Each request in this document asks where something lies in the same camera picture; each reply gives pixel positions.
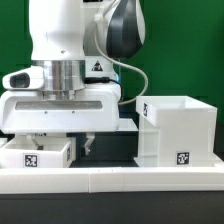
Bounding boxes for white cable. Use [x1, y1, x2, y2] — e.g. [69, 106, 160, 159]
[93, 0, 149, 107]

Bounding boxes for white workspace border wall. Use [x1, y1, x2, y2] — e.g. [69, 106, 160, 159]
[0, 163, 224, 194]

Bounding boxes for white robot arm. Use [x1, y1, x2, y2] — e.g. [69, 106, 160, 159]
[0, 0, 145, 152]

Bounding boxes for white front drawer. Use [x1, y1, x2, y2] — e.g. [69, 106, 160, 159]
[0, 136, 75, 168]

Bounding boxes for white drawer cabinet box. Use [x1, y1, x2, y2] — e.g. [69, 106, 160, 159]
[134, 96, 221, 167]

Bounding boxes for white marker plate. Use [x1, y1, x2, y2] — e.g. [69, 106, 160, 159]
[118, 118, 138, 132]

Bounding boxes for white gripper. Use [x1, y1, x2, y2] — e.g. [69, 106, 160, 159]
[0, 83, 121, 156]

